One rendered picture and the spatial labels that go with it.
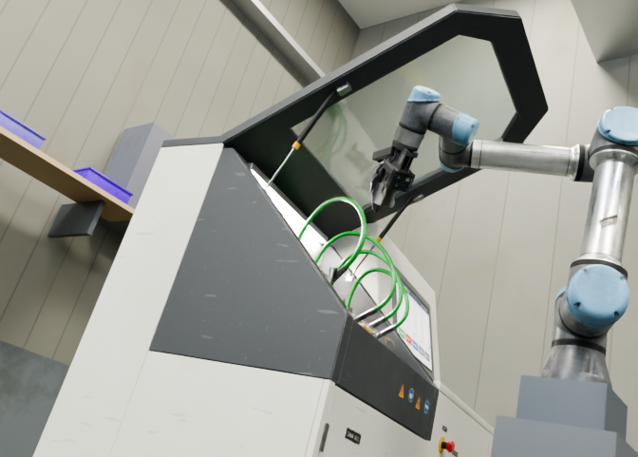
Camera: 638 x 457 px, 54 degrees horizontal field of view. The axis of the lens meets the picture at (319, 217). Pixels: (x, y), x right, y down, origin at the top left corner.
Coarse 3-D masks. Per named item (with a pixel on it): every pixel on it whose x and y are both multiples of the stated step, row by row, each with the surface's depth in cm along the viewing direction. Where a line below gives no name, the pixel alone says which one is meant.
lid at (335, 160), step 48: (384, 48) 183; (432, 48) 185; (480, 48) 192; (528, 48) 193; (336, 96) 192; (384, 96) 198; (480, 96) 207; (528, 96) 210; (240, 144) 199; (288, 144) 203; (336, 144) 211; (384, 144) 216; (432, 144) 221; (288, 192) 222; (336, 192) 227; (432, 192) 240
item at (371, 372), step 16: (352, 336) 151; (368, 336) 158; (352, 352) 151; (368, 352) 158; (384, 352) 166; (352, 368) 151; (368, 368) 158; (384, 368) 166; (400, 368) 175; (336, 384) 146; (352, 384) 151; (368, 384) 158; (384, 384) 166; (400, 384) 175; (416, 384) 185; (368, 400) 158; (384, 400) 166; (400, 400) 175; (432, 400) 196; (400, 416) 175; (416, 416) 185; (416, 432) 185
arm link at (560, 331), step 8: (560, 296) 147; (560, 320) 141; (560, 328) 143; (568, 328) 139; (560, 336) 142; (568, 336) 140; (576, 336) 139; (584, 336) 138; (592, 336) 137; (600, 336) 138; (600, 344) 139
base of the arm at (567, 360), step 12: (552, 348) 143; (564, 348) 140; (576, 348) 138; (588, 348) 138; (600, 348) 138; (552, 360) 140; (564, 360) 137; (576, 360) 136; (588, 360) 136; (600, 360) 137; (552, 372) 137; (564, 372) 135; (576, 372) 134; (588, 372) 135; (600, 372) 135
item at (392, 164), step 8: (392, 144) 166; (400, 144) 164; (400, 152) 166; (408, 152) 163; (416, 152) 164; (384, 160) 170; (392, 160) 169; (400, 160) 165; (408, 160) 164; (384, 168) 170; (392, 168) 165; (400, 168) 164; (408, 168) 166; (384, 176) 170; (392, 176) 165; (400, 176) 166; (408, 176) 166; (384, 184) 167; (392, 184) 166; (400, 184) 166; (408, 184) 167
